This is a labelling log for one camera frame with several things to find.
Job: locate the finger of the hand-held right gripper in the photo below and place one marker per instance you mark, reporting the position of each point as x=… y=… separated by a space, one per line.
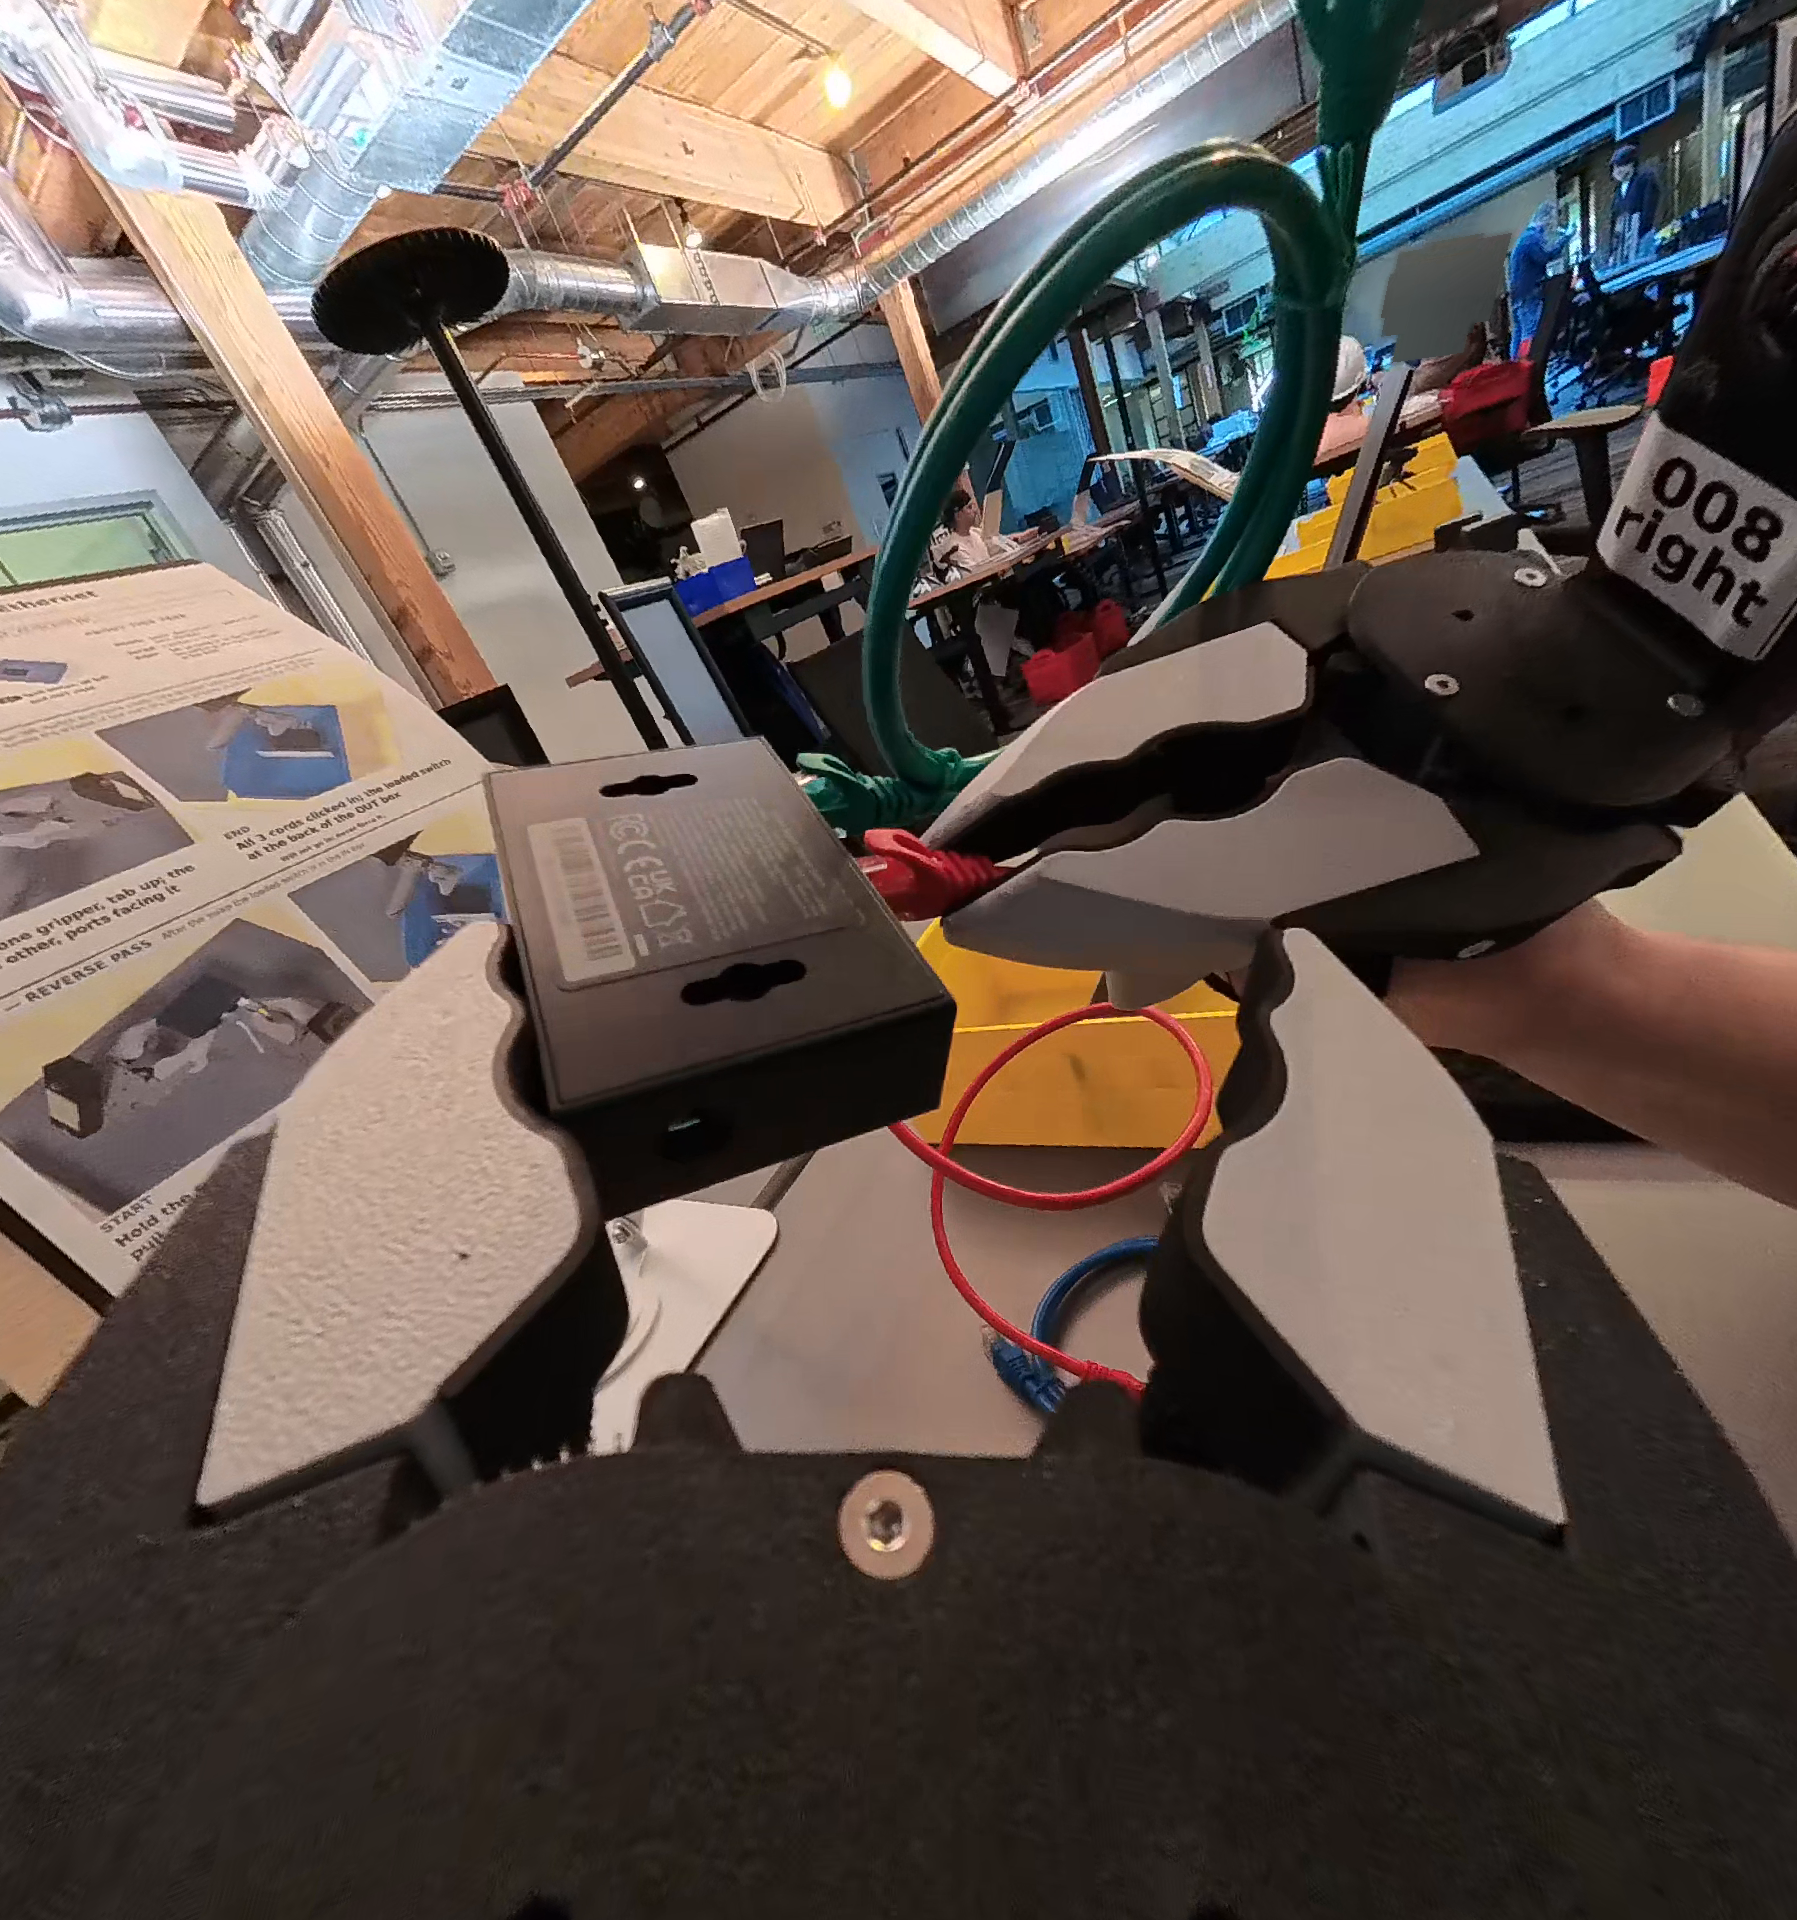
x=1257 y=863
x=1138 y=706

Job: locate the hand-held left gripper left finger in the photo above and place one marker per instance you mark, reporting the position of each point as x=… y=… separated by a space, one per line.
x=388 y=1200

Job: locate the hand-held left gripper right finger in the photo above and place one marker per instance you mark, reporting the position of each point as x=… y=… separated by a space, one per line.
x=1378 y=1246

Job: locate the black network switch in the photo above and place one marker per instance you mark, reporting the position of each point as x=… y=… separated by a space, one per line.
x=748 y=1051

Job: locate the person's right forearm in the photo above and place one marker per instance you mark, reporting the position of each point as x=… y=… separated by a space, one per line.
x=1662 y=1051

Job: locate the red storage bin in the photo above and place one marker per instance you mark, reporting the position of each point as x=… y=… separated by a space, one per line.
x=1078 y=660

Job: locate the yellow plastic bin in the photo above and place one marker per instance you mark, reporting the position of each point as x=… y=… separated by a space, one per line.
x=1447 y=504
x=1078 y=1081

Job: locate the printed instruction sheet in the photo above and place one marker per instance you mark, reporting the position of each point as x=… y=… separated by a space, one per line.
x=119 y=900

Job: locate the blue storage box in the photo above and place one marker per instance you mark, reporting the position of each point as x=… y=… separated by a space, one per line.
x=717 y=589

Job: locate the computer monitor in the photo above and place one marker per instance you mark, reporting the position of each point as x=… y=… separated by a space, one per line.
x=680 y=660

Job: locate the black floor lamp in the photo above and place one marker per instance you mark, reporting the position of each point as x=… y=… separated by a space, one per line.
x=410 y=294

